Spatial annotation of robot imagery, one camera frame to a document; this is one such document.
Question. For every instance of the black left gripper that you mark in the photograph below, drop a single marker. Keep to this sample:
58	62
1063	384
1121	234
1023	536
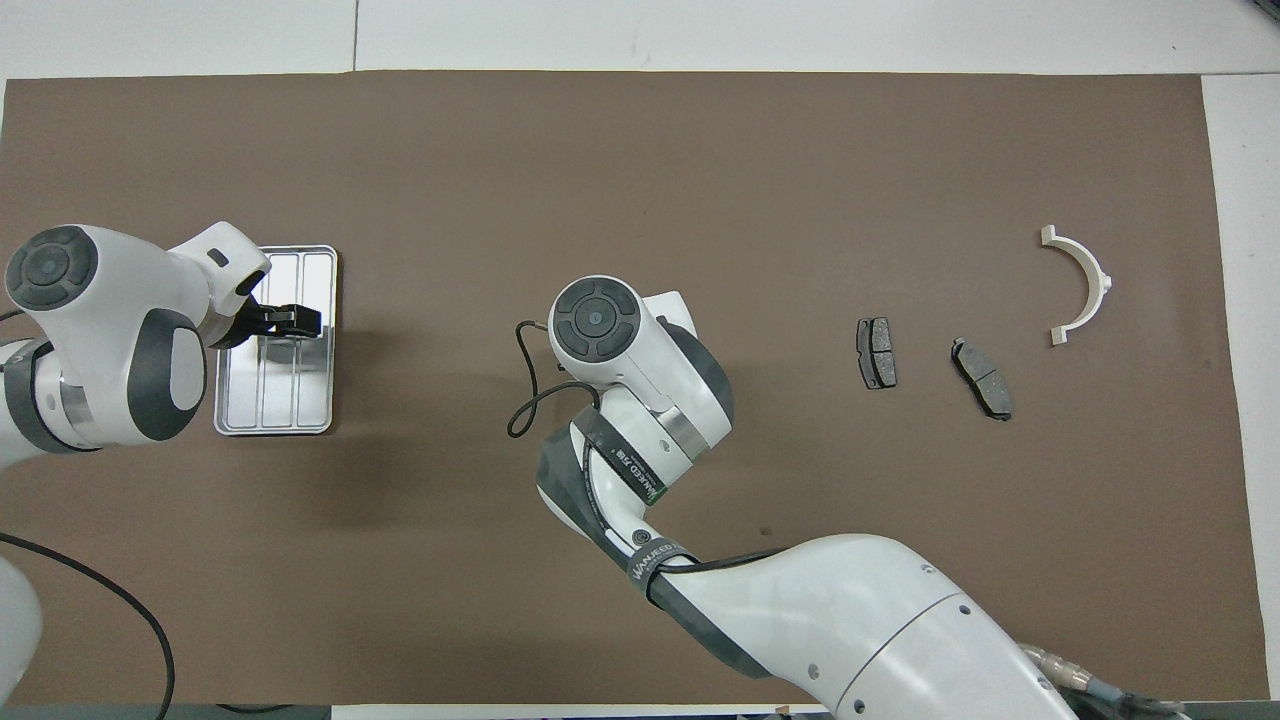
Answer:
285	320

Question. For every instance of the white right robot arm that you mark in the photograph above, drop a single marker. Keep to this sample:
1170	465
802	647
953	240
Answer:
850	600

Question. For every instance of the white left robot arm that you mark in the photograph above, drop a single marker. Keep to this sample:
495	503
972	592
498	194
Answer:
100	300

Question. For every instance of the silver metal tray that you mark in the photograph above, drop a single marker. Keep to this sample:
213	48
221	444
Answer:
280	400

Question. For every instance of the brown table mat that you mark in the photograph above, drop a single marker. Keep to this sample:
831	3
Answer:
700	200

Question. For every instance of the dark grey rectangular brake pad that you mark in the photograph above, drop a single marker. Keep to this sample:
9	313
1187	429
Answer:
877	352

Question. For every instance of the dark grey curved brake pad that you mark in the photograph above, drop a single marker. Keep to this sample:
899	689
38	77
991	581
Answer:
982	378

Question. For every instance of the white semicircular bracket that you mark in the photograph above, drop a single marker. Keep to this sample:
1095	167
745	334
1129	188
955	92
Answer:
1092	270

